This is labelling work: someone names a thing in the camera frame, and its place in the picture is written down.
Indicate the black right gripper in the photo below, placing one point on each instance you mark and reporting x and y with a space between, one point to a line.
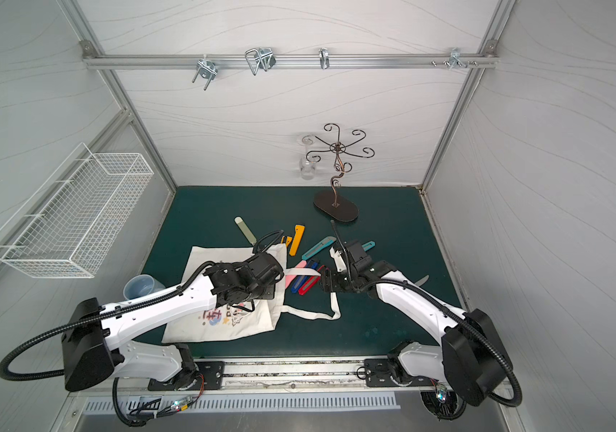
338 278

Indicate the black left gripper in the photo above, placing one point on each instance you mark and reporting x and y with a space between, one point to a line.
275 270

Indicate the teal utility knife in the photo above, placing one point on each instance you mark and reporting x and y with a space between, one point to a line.
368 245
318 247

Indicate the red utility knife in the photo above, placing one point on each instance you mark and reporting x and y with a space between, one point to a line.
309 281

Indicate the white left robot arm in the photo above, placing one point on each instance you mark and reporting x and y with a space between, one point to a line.
105 345

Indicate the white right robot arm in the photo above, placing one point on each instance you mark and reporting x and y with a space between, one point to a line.
469 357

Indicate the pink utility knife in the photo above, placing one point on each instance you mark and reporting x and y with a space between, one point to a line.
292 273

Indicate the blue utility knife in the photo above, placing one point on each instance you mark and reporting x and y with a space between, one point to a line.
300 280

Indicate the olive green utility knife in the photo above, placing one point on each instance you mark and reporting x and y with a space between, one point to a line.
245 230

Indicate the long yellow utility knife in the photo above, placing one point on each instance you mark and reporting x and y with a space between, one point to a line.
295 243

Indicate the silver letter opener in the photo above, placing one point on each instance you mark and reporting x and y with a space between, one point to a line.
422 281

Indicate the bronze scroll hanger stand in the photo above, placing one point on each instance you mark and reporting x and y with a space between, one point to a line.
330 201

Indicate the light blue plastic cup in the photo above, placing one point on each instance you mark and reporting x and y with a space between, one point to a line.
140 286

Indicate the clear glass bottle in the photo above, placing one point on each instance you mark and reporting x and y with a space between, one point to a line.
307 166

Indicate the metal clamp far left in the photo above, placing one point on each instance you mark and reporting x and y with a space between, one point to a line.
206 71

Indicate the metal clamp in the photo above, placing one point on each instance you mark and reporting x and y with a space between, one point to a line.
260 59
206 71
324 58
455 60

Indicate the metal clamp right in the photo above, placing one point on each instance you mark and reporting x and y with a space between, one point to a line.
455 60

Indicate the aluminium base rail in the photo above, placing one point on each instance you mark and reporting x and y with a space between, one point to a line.
286 375

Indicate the white wire basket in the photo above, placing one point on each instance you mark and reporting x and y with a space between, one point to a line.
65 229

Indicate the aluminium top rail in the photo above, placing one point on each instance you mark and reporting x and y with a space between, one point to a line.
308 61

